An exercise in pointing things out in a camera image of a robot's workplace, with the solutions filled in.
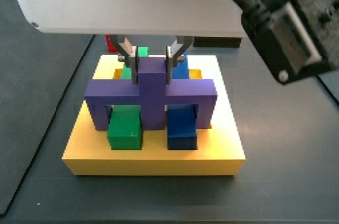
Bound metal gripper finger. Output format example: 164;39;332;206
109;35;137;84
165;36;193;84

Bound green long block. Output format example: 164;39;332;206
105;46;149;151

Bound red zigzag block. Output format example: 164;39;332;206
104;35;117;52

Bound yellow slotted board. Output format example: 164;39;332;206
62;55;245;176

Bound black angle bracket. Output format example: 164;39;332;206
193;37;241;48

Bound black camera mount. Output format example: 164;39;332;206
241;0;339;84

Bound purple cross-shaped block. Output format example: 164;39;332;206
84;57;217;131

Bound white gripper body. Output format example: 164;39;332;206
17;0;245;37

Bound blue long block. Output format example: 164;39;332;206
165;53;200;151

